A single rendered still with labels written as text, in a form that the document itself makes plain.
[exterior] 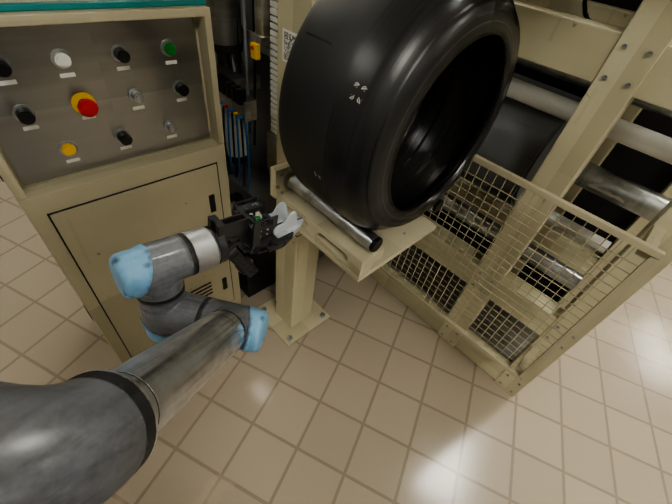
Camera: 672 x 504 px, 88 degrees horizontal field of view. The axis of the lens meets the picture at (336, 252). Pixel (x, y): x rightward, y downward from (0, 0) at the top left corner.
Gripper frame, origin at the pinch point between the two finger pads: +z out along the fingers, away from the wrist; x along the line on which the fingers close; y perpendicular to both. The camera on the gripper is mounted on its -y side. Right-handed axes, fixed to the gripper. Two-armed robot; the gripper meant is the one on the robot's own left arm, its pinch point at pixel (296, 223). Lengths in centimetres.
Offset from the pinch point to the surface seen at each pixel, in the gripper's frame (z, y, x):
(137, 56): -8, 16, 57
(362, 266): 15.8, -12.6, -10.1
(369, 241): 17.4, -5.9, -8.7
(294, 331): 36, -95, 24
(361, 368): 48, -94, -10
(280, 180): 15.0, -6.3, 24.4
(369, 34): 6.7, 36.9, -2.0
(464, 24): 18.4, 41.3, -11.2
